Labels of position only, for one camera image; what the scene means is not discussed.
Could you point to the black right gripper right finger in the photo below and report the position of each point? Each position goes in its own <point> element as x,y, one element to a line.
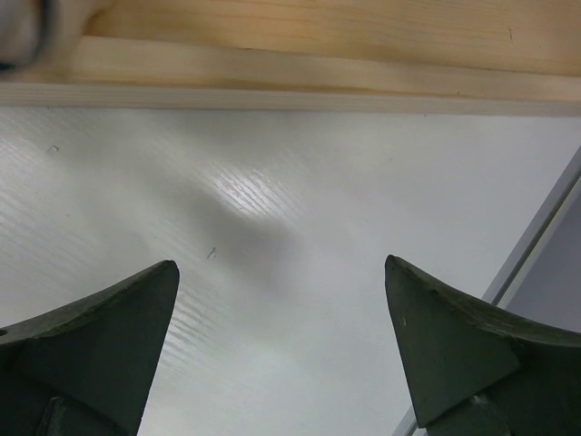
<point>475,369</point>

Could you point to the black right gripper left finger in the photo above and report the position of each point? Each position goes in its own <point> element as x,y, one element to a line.
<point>86,368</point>

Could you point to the wooden clothes rack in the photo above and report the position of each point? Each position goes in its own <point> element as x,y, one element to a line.
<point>449,57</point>

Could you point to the grey underwear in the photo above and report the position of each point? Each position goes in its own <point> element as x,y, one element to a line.
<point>25,29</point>

